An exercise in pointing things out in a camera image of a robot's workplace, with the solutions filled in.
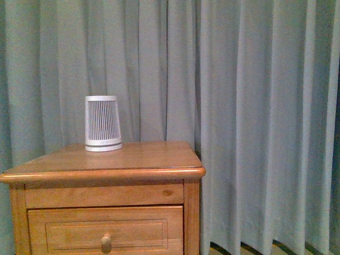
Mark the wooden nightstand drawer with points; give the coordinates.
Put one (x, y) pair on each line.
(133, 230)

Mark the round wooden drawer knob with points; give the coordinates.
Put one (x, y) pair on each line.
(106, 245)

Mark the white slatted air purifier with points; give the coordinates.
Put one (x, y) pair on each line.
(102, 124)

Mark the wooden nightstand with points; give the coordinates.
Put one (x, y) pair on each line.
(140, 174)

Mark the grey-green pleated curtain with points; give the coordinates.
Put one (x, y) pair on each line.
(252, 86)

